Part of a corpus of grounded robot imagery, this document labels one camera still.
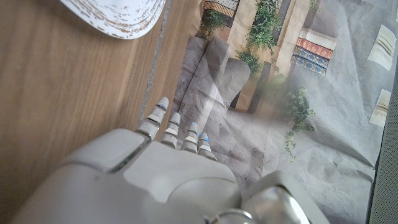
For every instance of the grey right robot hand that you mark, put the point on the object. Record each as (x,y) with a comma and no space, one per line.
(124,186)

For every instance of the white gold-rimmed paper plate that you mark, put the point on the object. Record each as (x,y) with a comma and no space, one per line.
(121,15)

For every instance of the printed fabric backdrop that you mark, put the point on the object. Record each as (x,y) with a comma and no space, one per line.
(280,93)

